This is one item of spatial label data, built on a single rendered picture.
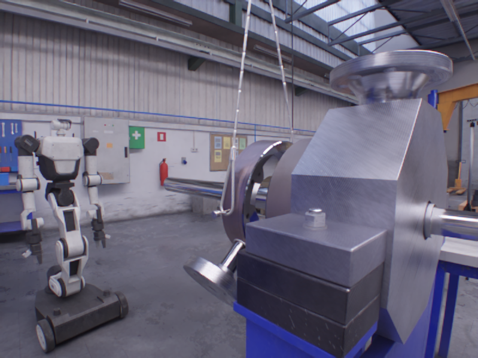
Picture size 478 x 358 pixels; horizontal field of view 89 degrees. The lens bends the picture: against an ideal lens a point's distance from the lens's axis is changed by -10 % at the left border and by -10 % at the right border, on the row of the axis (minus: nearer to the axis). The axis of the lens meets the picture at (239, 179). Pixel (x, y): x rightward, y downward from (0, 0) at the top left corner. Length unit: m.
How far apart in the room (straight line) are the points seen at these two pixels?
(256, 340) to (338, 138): 0.39
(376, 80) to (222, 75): 6.60
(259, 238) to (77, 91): 5.34
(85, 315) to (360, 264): 1.98
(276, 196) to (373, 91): 0.31
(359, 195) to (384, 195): 0.04
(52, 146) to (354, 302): 1.95
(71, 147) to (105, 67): 3.90
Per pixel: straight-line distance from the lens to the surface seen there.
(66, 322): 2.14
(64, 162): 2.11
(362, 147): 0.51
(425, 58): 0.61
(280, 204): 0.62
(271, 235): 0.41
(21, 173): 2.11
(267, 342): 0.50
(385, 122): 0.54
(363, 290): 0.40
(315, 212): 0.42
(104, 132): 5.26
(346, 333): 0.39
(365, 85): 0.65
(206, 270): 0.68
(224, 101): 7.06
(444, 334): 2.15
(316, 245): 0.36
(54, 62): 5.73
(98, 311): 2.21
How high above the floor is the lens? 1.21
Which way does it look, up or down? 4 degrees down
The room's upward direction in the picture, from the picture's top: straight up
